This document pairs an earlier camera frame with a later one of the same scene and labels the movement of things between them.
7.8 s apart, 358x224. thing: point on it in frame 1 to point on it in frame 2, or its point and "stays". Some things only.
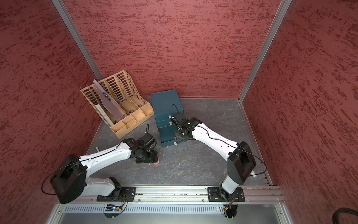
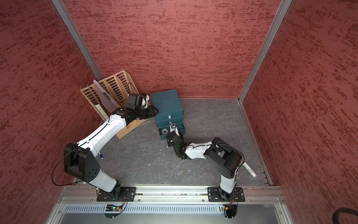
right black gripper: (179, 137) to (169, 143)
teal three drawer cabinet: (164, 104) stays
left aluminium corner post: (77, 39) stays
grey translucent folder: (109, 102) stays
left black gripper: (153, 158) to (151, 112)
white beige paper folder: (106, 116) stays
